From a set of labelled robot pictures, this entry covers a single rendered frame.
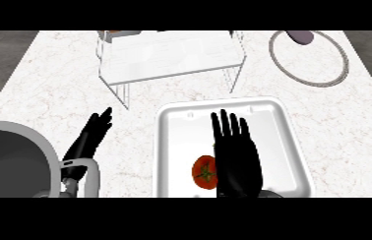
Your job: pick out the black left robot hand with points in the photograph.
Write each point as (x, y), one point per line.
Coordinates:
(88, 139)

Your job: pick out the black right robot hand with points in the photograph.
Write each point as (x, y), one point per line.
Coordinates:
(237, 158)

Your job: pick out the red bell pepper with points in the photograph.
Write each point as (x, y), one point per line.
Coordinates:
(204, 171)

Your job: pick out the white plastic tray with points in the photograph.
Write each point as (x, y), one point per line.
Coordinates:
(286, 145)

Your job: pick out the purple eggplant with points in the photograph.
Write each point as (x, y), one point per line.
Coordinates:
(302, 36)

